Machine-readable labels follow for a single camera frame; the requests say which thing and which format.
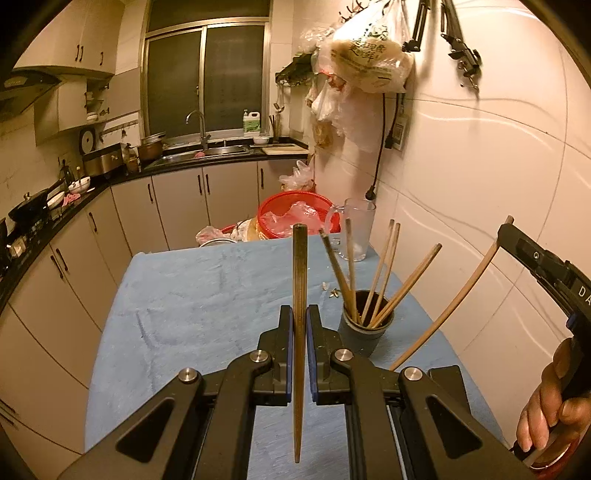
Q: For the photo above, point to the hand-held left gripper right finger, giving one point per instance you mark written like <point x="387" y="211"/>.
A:
<point x="310" y="369"/>

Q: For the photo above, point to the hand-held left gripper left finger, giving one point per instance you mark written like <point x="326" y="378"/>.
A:
<point x="290" y="369"/>

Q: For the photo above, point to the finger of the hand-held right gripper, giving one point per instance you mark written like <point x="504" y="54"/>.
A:
<point x="531" y="254"/>

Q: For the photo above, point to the black chopstick holder cup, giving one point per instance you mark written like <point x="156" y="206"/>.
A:
<point x="362" y="339"/>

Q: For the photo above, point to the person's right hand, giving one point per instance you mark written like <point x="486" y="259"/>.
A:
<point x="538" y="410"/>

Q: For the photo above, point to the small metal parts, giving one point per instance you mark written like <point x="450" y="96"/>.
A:
<point x="332" y="290"/>

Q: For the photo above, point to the blue towel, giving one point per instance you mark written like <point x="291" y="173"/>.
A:
<point x="194" y="304"/>

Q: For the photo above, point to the yellow bag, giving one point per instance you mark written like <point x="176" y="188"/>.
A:
<point x="253" y="230"/>

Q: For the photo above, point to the clear glass pitcher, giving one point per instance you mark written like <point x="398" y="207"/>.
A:
<point x="358" y="230"/>

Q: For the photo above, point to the clear crumpled plastic bag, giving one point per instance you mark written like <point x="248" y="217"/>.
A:
<point x="300" y="217"/>

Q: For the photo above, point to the pink plastic bag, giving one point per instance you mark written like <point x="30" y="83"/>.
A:
<point x="214" y="235"/>

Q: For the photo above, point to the red plastic basket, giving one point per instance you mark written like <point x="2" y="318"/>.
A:
<point x="277" y="210"/>

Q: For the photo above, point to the grey lower kitchen cabinets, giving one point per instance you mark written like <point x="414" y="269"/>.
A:
<point x="138" y="217"/>

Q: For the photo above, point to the clear hanging plastic bag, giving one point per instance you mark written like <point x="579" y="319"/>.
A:
<point x="360" y="120"/>

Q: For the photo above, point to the wooden cutting board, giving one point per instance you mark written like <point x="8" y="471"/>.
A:
<point x="284" y="149"/>

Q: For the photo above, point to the steel kitchen sink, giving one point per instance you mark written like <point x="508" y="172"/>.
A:
<point x="203" y="152"/>

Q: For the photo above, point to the dark utensil holder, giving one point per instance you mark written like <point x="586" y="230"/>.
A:
<point x="274" y="127"/>

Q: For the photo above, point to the green label detergent bottle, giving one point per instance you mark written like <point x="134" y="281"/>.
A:
<point x="251" y="122"/>

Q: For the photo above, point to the hanging bag of noodles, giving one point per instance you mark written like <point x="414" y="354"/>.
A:
<point x="374" y="55"/>

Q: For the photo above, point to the white hanging plastic bag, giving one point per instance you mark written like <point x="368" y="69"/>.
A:
<point x="325" y="99"/>

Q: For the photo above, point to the copper cooking pot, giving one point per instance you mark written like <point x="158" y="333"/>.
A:
<point x="151" y="148"/>

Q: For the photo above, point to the chrome sink faucet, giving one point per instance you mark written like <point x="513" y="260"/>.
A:
<point x="198" y="124"/>

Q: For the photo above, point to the pink cloth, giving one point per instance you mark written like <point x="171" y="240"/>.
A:
<point x="71" y="199"/>

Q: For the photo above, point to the small white bowl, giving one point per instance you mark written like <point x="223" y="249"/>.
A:
<point x="79" y="185"/>

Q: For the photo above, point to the gas stove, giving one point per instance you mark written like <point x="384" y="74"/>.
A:
<point x="23" y="235"/>

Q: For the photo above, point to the kitchen window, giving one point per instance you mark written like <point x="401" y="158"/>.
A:
<point x="205" y="78"/>

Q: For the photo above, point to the round kitchen scale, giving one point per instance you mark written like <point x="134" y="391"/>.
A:
<point x="87" y="141"/>

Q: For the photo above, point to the black wok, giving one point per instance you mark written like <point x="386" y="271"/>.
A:
<point x="30" y="203"/>

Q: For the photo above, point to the upper kitchen cabinet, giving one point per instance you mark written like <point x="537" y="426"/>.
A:
<point x="78" y="46"/>

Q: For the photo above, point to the range hood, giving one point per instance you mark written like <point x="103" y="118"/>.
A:
<point x="23" y="90"/>

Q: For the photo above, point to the wall power socket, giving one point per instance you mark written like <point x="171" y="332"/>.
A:
<point x="397" y="124"/>

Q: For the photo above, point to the black wall rack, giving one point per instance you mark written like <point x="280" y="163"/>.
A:
<point x="295" y="71"/>

